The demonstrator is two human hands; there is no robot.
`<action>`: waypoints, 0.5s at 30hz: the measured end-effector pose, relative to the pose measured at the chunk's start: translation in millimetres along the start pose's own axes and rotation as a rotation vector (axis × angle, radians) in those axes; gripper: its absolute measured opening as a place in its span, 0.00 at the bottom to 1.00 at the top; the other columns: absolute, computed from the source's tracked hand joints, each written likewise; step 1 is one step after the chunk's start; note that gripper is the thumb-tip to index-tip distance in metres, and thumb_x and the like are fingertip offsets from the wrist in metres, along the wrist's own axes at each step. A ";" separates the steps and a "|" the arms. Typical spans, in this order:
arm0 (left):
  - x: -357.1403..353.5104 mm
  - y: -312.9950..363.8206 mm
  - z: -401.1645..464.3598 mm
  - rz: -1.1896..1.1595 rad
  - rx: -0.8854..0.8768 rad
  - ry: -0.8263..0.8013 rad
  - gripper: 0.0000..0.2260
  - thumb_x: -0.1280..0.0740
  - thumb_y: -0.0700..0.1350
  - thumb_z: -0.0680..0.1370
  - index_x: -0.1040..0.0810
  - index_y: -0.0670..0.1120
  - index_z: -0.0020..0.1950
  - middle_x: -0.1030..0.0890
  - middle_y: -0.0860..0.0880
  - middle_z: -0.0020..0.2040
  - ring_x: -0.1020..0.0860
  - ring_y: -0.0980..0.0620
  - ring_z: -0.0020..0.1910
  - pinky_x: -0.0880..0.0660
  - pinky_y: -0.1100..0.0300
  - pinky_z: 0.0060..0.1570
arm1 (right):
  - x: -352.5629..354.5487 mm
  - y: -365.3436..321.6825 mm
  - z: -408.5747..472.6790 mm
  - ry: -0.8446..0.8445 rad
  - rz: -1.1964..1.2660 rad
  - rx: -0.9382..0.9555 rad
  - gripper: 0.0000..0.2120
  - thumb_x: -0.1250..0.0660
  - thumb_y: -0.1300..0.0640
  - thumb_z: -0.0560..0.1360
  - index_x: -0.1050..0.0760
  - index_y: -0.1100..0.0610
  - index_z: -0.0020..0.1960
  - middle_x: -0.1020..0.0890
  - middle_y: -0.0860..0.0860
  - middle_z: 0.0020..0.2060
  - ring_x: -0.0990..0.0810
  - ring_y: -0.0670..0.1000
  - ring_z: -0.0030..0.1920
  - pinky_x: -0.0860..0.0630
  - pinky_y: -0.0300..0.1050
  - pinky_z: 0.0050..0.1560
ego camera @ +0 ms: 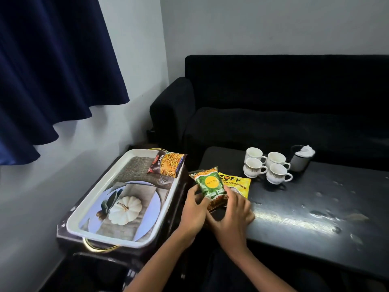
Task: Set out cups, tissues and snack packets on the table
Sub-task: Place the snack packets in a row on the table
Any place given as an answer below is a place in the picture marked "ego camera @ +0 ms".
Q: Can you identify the patterned white cup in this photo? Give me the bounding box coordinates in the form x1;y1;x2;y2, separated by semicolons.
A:
243;157;269;179
266;163;293;185

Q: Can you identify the person's left hand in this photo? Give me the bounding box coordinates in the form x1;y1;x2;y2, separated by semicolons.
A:
176;185;212;250

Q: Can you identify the navy blue curtain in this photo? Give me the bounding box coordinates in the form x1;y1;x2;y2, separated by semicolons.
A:
0;0;130;166

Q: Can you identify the stack of white napkins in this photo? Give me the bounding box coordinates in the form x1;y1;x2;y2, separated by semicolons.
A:
295;145;316;158

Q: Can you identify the white tray with printed base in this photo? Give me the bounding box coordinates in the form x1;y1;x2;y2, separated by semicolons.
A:
66;148;185;249

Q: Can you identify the plain white cup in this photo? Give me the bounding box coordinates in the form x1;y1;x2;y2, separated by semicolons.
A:
244;147;267;163
266;151;291;169

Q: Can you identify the green snacks packet yellow circle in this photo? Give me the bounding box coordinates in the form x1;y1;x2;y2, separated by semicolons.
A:
188;166;229;212

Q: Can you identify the black mug with tissue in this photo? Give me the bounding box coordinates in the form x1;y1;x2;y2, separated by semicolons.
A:
289;145;316;173

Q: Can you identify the dark brown glossy side table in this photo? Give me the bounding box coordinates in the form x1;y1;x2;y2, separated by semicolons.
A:
56;148;189;271

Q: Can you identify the yellow soya chunks packet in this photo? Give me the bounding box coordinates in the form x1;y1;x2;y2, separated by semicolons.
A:
218;172;252;200

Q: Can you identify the person's right hand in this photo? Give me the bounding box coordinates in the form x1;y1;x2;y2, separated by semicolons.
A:
206;185;256;260

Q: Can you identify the black fabric sofa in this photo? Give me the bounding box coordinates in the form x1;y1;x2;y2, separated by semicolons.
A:
149;54;389;172

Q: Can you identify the maroon mixture snack packet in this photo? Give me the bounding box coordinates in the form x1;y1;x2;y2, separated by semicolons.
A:
147;150;188;179

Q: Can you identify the person's left forearm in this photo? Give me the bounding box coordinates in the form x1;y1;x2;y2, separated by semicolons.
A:
124;229;197;292

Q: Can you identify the black table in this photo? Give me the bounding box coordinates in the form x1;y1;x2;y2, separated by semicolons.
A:
197;146;389;282

